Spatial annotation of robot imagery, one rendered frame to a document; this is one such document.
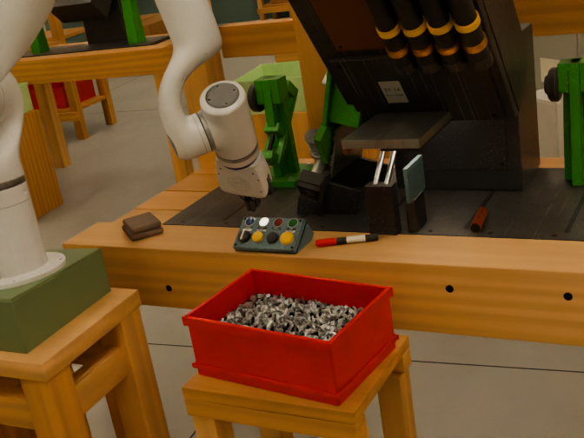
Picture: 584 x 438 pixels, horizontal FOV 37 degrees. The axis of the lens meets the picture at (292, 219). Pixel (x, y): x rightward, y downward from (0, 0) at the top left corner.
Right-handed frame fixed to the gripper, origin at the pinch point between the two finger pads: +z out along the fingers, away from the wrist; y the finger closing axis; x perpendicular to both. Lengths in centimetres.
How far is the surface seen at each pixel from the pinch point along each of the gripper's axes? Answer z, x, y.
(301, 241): 7.6, -2.8, 10.8
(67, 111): 358, 292, -328
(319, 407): -8, -43, 28
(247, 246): 8.7, -5.9, -0.7
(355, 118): -1.0, 24.9, 15.7
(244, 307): 0.6, -24.0, 6.6
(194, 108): 38, 54, -43
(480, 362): 137, 41, 45
